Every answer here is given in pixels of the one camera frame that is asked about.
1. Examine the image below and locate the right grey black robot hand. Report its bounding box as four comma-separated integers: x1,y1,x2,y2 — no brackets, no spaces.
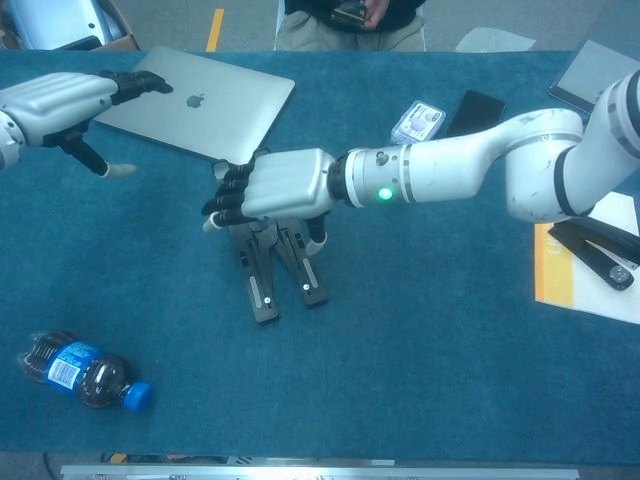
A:
201,148,336,256

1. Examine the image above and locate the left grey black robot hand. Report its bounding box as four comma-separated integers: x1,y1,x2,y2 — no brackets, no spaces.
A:
0,69,175,180

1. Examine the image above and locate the black folding laptop stand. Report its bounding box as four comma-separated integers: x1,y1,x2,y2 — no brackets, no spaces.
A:
212,149,330,325

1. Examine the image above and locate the silver Apple laptop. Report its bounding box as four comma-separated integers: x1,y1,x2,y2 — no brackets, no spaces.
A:
92,46,297,161

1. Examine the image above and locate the white device in cardboard box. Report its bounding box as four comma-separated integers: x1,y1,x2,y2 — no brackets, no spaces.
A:
9,0,121,49

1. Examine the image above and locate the clear box with purple print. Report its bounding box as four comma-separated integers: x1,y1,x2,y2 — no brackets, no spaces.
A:
389,101,447,146

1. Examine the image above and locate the seated person in khaki trousers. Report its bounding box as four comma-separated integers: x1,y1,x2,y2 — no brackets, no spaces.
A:
273,0,429,53

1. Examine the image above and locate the dark handheld device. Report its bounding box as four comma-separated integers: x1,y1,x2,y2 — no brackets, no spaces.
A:
329,0,374,27

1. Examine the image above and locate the black smartphone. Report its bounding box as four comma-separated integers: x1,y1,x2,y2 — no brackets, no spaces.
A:
444,89,507,136

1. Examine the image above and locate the blue felt table cover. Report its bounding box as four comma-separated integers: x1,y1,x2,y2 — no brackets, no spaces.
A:
0,49,640,459

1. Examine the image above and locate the white plastic sheet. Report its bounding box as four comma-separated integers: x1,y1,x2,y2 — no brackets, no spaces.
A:
454,27,536,53

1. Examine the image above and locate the cola bottle with blue label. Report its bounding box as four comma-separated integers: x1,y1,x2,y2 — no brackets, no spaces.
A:
15,329,154,413

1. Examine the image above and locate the yellow white Lexicon book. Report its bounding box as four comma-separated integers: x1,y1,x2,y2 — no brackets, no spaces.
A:
533,189,640,325

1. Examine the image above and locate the grey tablet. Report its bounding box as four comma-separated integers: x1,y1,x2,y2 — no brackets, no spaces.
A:
548,39,631,114

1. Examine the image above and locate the black stapler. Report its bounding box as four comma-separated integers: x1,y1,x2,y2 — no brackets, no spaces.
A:
545,219,636,292

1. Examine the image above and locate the aluminium profile rail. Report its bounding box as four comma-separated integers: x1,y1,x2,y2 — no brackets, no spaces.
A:
59,464,581,480

